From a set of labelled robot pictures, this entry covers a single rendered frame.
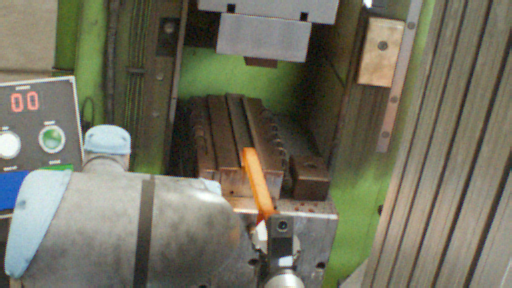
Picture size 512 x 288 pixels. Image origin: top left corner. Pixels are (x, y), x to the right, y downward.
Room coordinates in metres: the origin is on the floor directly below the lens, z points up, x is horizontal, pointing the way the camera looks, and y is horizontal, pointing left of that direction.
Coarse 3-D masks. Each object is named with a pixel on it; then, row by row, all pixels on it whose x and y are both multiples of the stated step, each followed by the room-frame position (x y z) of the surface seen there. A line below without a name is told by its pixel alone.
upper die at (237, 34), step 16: (208, 16) 1.83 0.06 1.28; (224, 16) 1.59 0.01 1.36; (240, 16) 1.60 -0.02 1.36; (256, 16) 1.60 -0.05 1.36; (224, 32) 1.60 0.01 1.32; (240, 32) 1.60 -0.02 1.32; (256, 32) 1.60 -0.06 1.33; (272, 32) 1.61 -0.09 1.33; (288, 32) 1.61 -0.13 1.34; (304, 32) 1.62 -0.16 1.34; (224, 48) 1.60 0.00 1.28; (240, 48) 1.60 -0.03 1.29; (256, 48) 1.61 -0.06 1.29; (272, 48) 1.61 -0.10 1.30; (288, 48) 1.62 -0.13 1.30; (304, 48) 1.62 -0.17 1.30
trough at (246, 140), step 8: (232, 96) 2.01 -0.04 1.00; (240, 96) 2.01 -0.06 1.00; (232, 104) 1.98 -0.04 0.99; (240, 104) 1.99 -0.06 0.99; (240, 112) 1.93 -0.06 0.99; (240, 120) 1.88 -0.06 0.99; (240, 128) 1.83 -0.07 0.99; (248, 128) 1.83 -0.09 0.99; (240, 136) 1.79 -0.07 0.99; (248, 136) 1.79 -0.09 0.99; (248, 144) 1.75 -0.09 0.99
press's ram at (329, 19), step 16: (208, 0) 1.59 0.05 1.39; (224, 0) 1.59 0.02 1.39; (240, 0) 1.60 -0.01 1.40; (256, 0) 1.60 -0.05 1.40; (272, 0) 1.61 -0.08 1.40; (288, 0) 1.61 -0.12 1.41; (304, 0) 1.62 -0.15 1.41; (320, 0) 1.62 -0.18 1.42; (336, 0) 1.63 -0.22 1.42; (272, 16) 1.61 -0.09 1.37; (288, 16) 1.61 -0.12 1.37; (304, 16) 1.66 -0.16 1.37; (320, 16) 1.62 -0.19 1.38
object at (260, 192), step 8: (248, 152) 1.66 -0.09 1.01; (248, 160) 1.61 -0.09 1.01; (256, 160) 1.62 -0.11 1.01; (248, 168) 1.58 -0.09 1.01; (256, 168) 1.57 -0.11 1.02; (248, 176) 1.56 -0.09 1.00; (256, 176) 1.53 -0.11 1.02; (256, 184) 1.49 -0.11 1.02; (264, 184) 1.49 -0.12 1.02; (256, 192) 1.45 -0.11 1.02; (264, 192) 1.46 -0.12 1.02; (256, 200) 1.44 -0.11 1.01; (264, 200) 1.42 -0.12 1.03; (264, 208) 1.38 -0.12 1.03; (272, 208) 1.39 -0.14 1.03; (264, 216) 1.34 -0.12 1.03; (256, 224) 1.35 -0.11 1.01
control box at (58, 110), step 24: (0, 96) 1.42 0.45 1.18; (24, 96) 1.45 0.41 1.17; (48, 96) 1.47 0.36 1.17; (72, 96) 1.50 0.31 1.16; (0, 120) 1.40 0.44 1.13; (24, 120) 1.42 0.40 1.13; (48, 120) 1.45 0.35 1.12; (72, 120) 1.48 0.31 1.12; (24, 144) 1.40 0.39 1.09; (72, 144) 1.45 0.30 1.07; (0, 168) 1.35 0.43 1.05; (24, 168) 1.37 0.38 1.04; (0, 216) 1.30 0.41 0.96
